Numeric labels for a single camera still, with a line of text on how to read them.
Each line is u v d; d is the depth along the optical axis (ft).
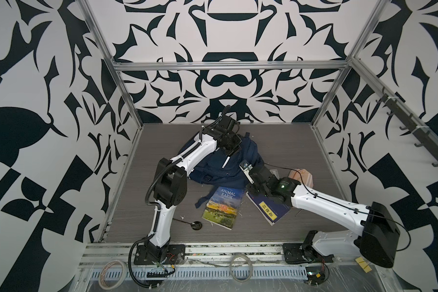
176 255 2.41
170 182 1.72
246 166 2.31
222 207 2.80
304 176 3.10
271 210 2.78
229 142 2.50
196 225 2.61
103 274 2.28
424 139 1.79
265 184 1.96
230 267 2.34
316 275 2.33
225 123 2.36
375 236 1.30
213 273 2.13
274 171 3.21
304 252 2.18
